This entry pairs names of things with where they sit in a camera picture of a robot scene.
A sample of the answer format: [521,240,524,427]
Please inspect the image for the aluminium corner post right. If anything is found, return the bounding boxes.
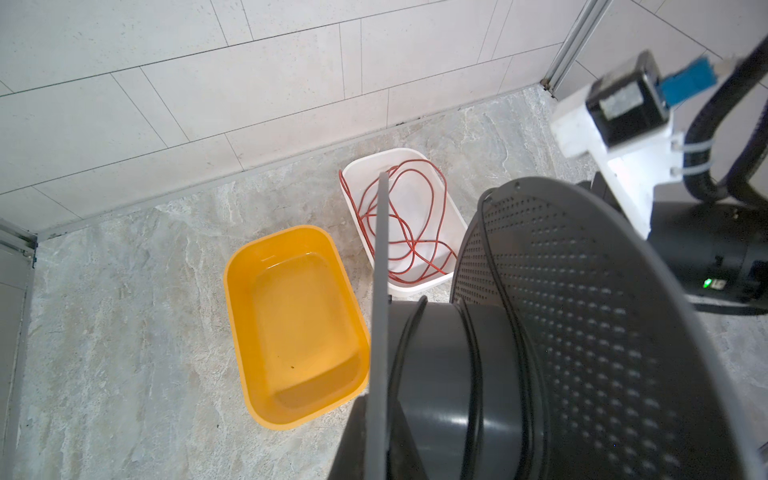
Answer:
[540,0,612,96]

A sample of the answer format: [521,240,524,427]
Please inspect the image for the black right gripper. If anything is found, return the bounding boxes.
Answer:
[578,170,768,316]

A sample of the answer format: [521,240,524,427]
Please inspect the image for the yellow plastic tray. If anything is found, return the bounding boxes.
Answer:
[222,225,370,430]

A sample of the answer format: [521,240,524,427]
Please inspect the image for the red cable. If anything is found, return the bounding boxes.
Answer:
[338,158,457,286]

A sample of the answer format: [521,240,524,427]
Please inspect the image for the white plastic tray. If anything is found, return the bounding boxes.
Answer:
[338,148,467,298]

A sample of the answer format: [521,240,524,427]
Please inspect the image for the grey perforated cable spool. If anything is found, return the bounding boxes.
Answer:
[330,177,767,479]

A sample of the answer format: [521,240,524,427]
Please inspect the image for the black cable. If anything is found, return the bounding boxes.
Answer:
[386,188,544,480]

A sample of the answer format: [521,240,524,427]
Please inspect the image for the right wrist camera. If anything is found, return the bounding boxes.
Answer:
[550,50,718,238]

